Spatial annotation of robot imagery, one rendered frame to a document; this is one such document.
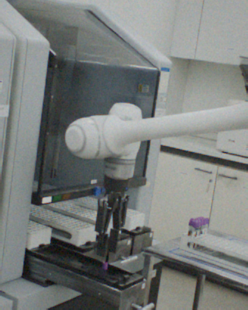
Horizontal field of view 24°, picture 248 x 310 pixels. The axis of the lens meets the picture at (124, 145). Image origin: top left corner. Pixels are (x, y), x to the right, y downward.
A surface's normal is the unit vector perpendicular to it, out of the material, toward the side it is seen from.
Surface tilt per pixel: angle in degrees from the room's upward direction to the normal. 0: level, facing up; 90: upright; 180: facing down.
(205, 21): 90
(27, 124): 90
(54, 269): 90
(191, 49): 90
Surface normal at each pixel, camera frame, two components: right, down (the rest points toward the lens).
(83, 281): -0.55, 0.04
